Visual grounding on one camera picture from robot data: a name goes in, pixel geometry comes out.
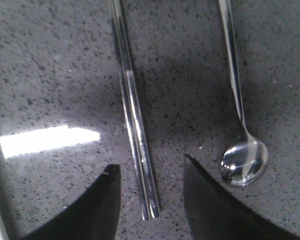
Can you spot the silver metal chopstick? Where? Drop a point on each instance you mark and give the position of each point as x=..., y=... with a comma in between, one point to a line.
x=130, y=125
x=140, y=130

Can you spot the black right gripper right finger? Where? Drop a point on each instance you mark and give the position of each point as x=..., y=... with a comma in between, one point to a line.
x=214, y=214

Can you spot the silver metal spoon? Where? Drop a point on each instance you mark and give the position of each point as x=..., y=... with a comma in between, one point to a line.
x=246, y=159

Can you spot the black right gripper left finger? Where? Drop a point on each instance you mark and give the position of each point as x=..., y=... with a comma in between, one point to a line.
x=93, y=216

